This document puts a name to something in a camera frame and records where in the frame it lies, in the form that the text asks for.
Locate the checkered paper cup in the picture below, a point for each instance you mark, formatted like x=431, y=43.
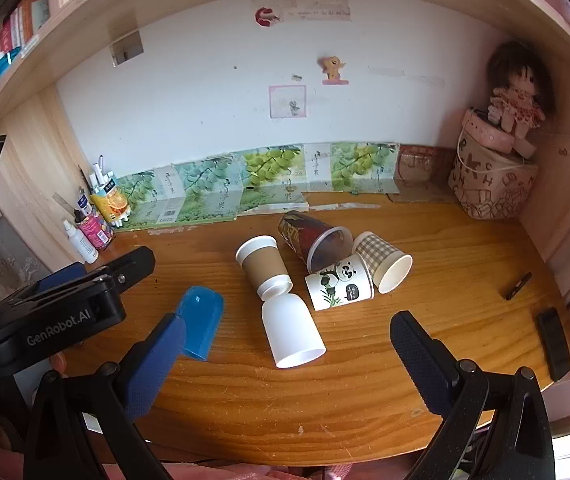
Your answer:
x=384, y=262

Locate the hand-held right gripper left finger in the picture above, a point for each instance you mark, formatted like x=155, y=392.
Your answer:
x=152, y=360

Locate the panda print paper cup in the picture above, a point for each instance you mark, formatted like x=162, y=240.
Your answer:
x=340, y=282

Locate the pink square wall sticker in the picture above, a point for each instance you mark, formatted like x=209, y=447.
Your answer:
x=287, y=101

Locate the red wall sticker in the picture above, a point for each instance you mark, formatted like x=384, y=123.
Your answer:
x=265, y=16

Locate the brown haired rag doll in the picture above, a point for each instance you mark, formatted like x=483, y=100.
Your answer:
x=517, y=95

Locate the letter print fabric basket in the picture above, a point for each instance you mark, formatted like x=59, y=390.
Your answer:
x=495, y=185

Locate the red and white box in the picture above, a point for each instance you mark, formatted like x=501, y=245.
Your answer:
x=10, y=31

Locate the black clip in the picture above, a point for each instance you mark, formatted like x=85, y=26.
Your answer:
x=517, y=285

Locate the clear ruler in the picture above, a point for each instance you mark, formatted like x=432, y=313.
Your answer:
x=63, y=201

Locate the pink print can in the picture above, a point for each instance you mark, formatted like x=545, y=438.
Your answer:
x=96, y=231

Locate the pink belt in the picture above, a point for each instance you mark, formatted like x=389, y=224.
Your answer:
x=485, y=134

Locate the brown sleeve paper cup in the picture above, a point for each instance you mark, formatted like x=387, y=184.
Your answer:
x=263, y=266

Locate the black phone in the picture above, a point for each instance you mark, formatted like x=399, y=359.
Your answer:
x=555, y=342

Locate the person's left hand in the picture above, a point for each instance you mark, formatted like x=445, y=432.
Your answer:
x=57, y=361

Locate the small white bottle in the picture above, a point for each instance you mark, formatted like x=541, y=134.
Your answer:
x=80, y=243

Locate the teal and white bottle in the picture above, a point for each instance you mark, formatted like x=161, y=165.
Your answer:
x=4, y=62

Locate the blue label tube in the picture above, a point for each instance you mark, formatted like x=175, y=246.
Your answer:
x=82, y=206

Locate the small pink woven basket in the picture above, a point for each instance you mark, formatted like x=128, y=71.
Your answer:
x=415, y=165

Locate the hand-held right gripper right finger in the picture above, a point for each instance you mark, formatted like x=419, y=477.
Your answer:
x=420, y=360

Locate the orange print pen holder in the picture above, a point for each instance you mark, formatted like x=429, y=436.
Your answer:
x=110, y=203

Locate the dark red printed cup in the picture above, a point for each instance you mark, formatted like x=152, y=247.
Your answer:
x=312, y=242

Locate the orange and white box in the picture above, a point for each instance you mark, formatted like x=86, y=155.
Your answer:
x=32, y=12

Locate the white paper cup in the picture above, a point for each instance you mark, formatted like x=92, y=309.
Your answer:
x=291, y=327

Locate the grape print carton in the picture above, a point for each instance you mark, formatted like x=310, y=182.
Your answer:
x=155, y=200
x=207, y=189
x=270, y=175
x=352, y=165

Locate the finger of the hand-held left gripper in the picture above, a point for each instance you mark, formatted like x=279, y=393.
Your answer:
x=62, y=276
x=132, y=265

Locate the blue plastic cup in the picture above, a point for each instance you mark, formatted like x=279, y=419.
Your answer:
x=201, y=322

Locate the orange cartoon wall sticker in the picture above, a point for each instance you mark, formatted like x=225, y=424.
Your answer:
x=332, y=69

